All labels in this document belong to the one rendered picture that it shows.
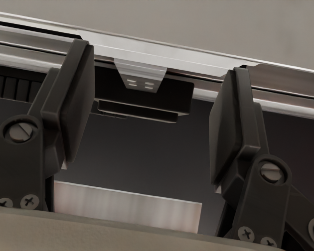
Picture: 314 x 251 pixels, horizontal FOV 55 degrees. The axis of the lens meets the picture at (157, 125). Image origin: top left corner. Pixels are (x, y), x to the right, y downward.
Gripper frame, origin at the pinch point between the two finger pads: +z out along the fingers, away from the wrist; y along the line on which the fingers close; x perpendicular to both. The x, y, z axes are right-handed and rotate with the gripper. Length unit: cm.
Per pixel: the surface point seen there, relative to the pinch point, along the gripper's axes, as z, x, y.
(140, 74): 9.6, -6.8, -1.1
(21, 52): 22.7, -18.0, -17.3
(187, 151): 31, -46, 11
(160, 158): 29, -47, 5
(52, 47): 23.4, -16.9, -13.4
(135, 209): -0.8, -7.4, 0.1
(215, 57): 4.6, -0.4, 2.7
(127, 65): 7.6, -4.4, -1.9
